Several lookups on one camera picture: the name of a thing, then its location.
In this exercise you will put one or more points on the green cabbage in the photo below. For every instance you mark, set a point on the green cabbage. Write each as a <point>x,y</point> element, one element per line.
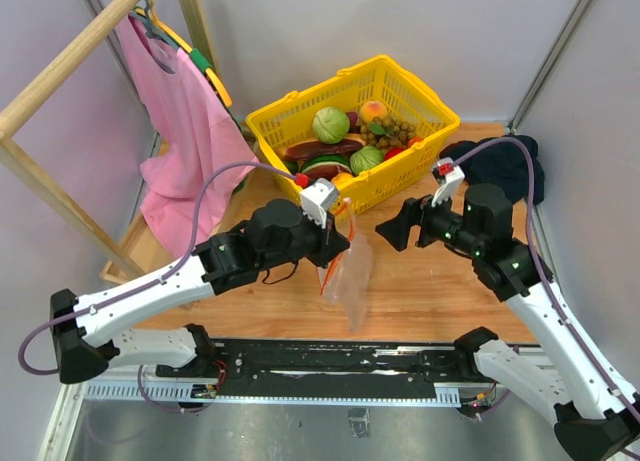
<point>330,125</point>
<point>365,159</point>

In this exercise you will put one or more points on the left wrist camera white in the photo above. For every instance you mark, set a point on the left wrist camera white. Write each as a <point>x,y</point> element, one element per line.
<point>317,199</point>

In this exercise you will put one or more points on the clear zip top bag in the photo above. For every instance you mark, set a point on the clear zip top bag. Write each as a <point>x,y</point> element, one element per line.
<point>345,280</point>

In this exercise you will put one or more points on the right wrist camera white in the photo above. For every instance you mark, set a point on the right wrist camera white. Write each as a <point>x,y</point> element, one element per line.
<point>449,177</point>

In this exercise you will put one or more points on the green cabbage front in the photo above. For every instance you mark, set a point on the green cabbage front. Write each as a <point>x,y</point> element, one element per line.
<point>365,159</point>

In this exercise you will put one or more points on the pink shirt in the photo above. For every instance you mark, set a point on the pink shirt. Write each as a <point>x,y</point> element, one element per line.
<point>189,187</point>

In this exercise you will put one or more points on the dark navy cloth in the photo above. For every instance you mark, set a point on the dark navy cloth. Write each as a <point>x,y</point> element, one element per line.
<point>504,165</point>

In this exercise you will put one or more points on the watermelon slice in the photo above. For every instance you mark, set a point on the watermelon slice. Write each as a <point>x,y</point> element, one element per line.
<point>325,166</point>

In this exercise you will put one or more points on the grey clothes hanger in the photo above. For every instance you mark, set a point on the grey clothes hanger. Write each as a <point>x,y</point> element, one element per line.
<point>154,28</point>

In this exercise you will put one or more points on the orange fruit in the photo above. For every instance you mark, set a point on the orange fruit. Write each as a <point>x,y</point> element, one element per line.
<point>413,141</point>

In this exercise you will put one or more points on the red tomato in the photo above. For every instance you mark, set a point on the red tomato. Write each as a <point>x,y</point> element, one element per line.
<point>392,152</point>

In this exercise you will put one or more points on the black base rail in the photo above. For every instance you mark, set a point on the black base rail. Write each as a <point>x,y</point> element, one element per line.
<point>329,369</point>

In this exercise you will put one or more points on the yellow plastic basket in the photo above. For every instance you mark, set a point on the yellow plastic basket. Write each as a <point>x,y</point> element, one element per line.
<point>288,121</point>

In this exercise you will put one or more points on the yellow clothes hanger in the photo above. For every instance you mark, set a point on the yellow clothes hanger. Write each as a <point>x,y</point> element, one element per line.
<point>204,66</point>

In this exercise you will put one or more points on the yellow bell pepper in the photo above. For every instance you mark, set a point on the yellow bell pepper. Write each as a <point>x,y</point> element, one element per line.
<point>342,179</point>

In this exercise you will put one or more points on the green cabbage back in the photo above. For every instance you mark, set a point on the green cabbage back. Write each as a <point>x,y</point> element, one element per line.
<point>330,125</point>

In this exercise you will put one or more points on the peach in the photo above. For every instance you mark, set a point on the peach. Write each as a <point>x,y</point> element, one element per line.
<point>372,111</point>

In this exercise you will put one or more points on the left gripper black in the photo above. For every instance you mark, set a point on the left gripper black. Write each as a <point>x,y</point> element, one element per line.
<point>331,242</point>

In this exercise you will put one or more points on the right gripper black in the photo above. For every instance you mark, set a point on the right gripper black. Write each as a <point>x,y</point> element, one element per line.
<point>396,230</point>

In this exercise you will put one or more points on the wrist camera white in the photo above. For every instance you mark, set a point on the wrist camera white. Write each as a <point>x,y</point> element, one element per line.
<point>317,199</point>
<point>449,177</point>

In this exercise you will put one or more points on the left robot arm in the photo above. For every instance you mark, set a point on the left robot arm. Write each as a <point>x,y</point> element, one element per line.
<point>95,332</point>

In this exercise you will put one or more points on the wooden clothes rack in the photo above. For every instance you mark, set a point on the wooden clothes rack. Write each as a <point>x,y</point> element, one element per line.
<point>90,137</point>

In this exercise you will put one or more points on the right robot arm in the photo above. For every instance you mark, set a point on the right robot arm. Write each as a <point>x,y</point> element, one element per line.
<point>587,402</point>

